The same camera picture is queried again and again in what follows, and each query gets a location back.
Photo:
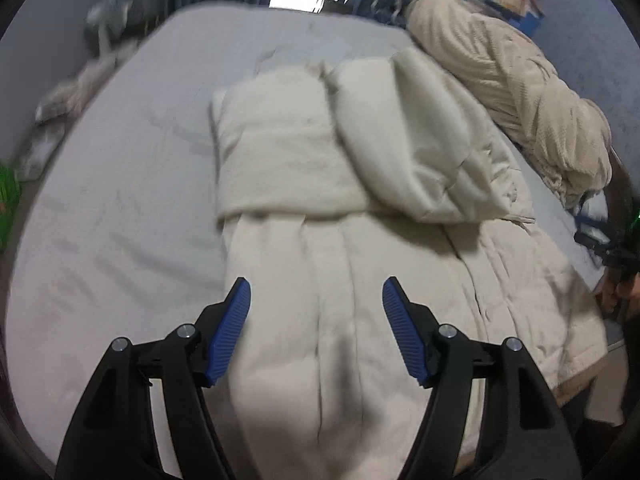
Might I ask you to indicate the green plastic bag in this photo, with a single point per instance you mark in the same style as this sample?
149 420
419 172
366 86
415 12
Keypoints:
10 195

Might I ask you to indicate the person right hand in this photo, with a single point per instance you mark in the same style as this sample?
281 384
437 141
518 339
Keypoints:
611 289

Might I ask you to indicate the blue bookshelf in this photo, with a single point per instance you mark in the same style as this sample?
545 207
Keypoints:
527 24

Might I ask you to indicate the cream hooded puffer jacket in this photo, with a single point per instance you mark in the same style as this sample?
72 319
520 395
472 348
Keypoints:
333 179

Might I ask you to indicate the white standing fan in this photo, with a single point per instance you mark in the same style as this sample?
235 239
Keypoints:
108 20

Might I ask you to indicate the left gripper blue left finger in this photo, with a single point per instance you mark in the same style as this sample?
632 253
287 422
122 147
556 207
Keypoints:
111 434

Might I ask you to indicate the light blue bed sheet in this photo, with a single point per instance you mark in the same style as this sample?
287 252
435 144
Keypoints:
124 237

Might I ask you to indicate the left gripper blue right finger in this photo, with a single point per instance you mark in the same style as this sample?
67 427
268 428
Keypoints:
523 434

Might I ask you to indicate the cream fleece blanket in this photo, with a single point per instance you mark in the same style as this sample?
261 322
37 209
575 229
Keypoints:
563 136

